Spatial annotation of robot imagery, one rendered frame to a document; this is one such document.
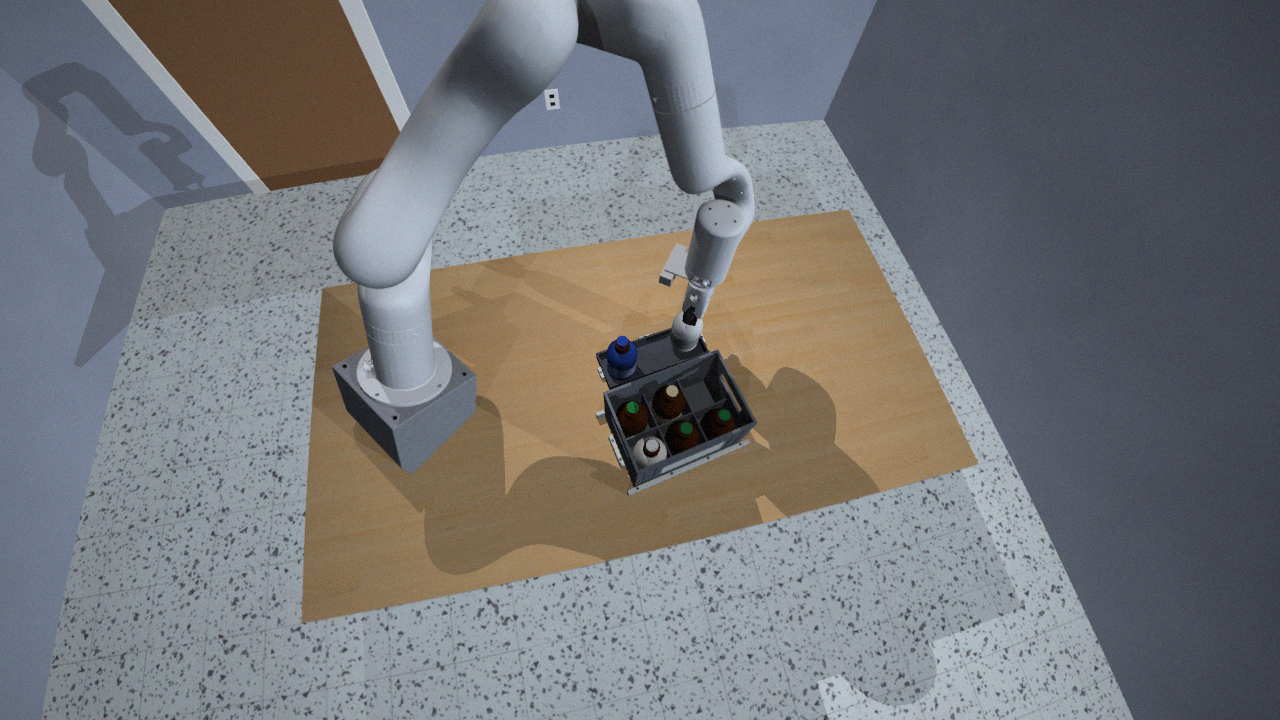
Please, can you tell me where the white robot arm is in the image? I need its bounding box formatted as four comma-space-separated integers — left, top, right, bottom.
333, 0, 755, 407

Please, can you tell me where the white bottle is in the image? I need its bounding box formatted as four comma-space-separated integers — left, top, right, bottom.
634, 436, 667, 469
669, 311, 703, 352

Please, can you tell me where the blue bottle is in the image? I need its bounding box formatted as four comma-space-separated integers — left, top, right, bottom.
607, 336, 637, 380

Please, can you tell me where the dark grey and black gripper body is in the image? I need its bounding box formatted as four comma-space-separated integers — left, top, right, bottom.
682, 281, 716, 319

